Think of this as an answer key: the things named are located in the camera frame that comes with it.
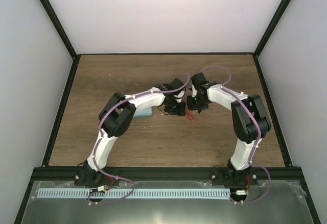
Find red transparent sunglasses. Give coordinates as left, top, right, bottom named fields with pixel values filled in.
left=185, top=106, right=195, bottom=122

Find teal glasses case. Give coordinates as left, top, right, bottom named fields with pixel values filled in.
left=133, top=107, right=152, bottom=118

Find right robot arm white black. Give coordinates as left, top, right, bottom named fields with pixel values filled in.
left=186, top=72, right=271, bottom=185

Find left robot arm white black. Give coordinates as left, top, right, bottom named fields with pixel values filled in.
left=83, top=78, right=189, bottom=185

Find metal front plate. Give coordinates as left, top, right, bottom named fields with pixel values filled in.
left=21, top=181, right=314, bottom=223

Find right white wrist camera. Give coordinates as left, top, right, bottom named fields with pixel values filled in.
left=189, top=85, right=197, bottom=97

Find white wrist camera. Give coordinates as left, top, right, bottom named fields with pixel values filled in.
left=189, top=85, right=197, bottom=97
left=174, top=90, right=185, bottom=103

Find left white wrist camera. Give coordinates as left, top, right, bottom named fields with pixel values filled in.
left=174, top=90, right=185, bottom=103

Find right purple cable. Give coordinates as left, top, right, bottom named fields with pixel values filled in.
left=200, top=65, right=272, bottom=205

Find purple cable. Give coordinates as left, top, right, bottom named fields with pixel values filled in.
left=200, top=65, right=272, bottom=205
left=86, top=72, right=191, bottom=206

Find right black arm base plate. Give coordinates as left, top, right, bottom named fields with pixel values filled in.
left=209, top=167, right=258, bottom=187

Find light blue slotted cable duct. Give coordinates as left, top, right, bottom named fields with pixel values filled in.
left=36, top=188, right=230, bottom=200

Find black aluminium frame rail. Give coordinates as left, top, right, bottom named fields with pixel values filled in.
left=31, top=166, right=304, bottom=181

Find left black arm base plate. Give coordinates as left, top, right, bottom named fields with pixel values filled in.
left=74, top=172, right=119, bottom=187

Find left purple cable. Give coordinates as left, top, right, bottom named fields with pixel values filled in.
left=86, top=72, right=191, bottom=206

